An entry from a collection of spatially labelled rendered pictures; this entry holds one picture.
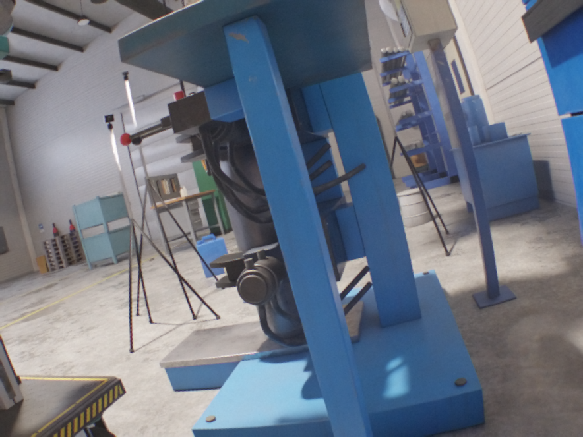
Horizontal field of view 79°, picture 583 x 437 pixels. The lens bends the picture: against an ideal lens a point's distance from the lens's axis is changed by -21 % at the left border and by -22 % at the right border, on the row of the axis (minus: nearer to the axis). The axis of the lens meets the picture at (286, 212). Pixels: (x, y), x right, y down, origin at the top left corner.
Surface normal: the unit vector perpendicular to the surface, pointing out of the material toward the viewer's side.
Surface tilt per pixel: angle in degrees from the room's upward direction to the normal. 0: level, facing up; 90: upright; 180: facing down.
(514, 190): 90
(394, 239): 90
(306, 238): 90
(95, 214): 90
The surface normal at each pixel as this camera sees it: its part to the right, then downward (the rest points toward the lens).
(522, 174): -0.21, 0.13
